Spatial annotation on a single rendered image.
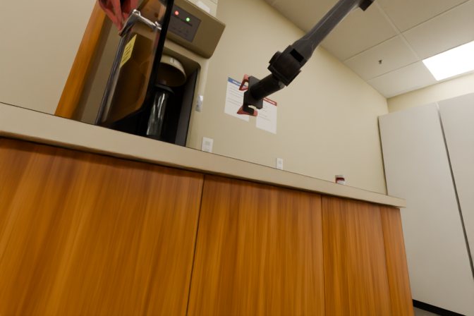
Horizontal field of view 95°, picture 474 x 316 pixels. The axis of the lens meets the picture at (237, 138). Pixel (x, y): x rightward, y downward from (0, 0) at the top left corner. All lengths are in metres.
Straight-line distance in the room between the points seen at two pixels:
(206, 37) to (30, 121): 0.67
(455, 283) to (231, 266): 2.82
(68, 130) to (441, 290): 3.24
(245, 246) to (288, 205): 0.18
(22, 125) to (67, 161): 0.08
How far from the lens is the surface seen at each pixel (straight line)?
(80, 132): 0.43
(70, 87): 0.67
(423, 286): 3.30
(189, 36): 0.92
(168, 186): 0.47
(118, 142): 0.43
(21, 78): 1.25
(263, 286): 0.64
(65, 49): 1.31
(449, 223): 3.17
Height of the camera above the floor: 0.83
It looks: 18 degrees up
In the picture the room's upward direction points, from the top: 5 degrees clockwise
